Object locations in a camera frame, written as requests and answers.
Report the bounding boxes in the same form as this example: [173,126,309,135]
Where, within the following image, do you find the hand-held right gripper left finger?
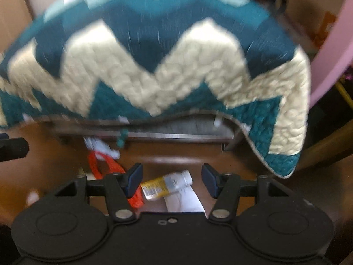
[54,163,144,222]

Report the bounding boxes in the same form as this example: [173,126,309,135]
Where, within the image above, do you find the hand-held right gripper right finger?
[201,163,293,222]

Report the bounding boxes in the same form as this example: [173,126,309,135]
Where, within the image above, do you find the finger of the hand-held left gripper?
[0,133,30,162]

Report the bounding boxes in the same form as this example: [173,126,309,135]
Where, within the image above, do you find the yellow label plastic bottle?
[141,170,193,201]

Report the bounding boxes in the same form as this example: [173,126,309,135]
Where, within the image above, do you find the orange knitted ball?
[88,151,144,209]

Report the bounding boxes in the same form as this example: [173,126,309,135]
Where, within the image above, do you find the grey white paper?
[83,136,121,159]

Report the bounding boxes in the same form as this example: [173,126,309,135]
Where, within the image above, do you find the flat white paper sheet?
[163,185,206,214]

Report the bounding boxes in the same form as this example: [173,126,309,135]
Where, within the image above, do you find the small white paper scrap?
[26,188,40,208]

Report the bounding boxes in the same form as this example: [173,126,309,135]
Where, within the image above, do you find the teal cream zigzag quilt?
[0,0,312,178]

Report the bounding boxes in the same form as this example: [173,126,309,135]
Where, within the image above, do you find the brown cardboard box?
[0,0,47,56]
[284,0,345,51]

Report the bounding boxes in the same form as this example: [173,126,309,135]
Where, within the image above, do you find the yellow stick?
[336,79,353,109]

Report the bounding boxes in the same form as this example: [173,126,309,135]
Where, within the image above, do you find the pink desk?
[308,0,353,106]

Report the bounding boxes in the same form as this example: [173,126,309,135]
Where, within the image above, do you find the dark wooden bed frame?
[52,113,243,152]

